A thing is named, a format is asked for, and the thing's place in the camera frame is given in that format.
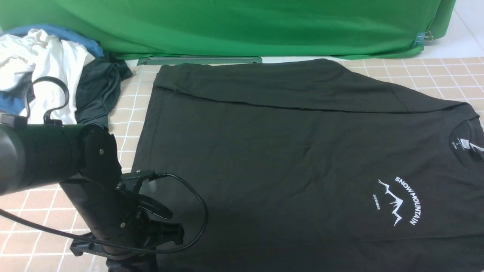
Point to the gray metal bar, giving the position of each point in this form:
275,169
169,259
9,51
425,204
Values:
153,61

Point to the green backdrop cloth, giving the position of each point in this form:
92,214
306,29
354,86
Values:
351,29

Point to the beige checkered table mat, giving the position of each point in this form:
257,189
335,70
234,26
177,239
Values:
286,167

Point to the blue binder clip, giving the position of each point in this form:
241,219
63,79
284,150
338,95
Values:
422,38

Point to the dark gray crumpled garment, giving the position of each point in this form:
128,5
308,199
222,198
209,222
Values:
99,89

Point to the blue crumpled garment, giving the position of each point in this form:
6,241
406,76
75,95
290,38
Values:
12,102

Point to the white crumpled garment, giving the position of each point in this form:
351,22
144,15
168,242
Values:
41,55

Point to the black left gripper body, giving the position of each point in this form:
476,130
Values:
125,226

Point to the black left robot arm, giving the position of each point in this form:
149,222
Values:
33,156

